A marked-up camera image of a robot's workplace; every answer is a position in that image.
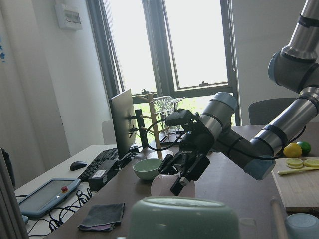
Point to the yellow plastic knife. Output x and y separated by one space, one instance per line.
286 172

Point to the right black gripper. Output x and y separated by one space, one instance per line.
191 160

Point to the black tray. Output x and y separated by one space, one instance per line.
166 140

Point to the purple cloth underneath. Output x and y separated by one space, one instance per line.
98 228

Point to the teach pendant tablet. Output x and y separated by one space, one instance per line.
46 197

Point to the glass pitcher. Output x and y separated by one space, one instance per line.
166 105

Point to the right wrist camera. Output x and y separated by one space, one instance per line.
180 117

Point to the whole yellow lemon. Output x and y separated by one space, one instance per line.
292 150

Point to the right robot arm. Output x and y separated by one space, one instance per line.
295 68

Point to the grey folded cloth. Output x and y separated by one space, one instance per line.
104 214

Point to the mint green cup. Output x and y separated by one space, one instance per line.
182 218

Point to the mint green bowl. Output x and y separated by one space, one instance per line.
147 169

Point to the bamboo cutting board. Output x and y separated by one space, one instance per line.
299 191

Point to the lemon slice front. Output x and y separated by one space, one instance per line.
294 163

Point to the white electrical panel box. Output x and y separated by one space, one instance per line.
68 17

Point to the green lime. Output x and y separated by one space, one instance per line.
305 147

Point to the light blue cup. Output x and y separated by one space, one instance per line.
302 226

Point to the pink cup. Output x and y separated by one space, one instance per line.
162 183

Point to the black keyboard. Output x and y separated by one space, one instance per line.
105 155

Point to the lemon slice top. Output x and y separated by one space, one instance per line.
311 162

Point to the computer monitor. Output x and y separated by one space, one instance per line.
125 126

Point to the black computer mouse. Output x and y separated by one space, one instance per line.
77 165

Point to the black power box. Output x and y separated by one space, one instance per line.
106 171

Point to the grey chair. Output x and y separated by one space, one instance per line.
263 112

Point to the lemon slice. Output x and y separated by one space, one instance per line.
311 162
294 163

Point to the wooden mug tree stand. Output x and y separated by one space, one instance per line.
157 151

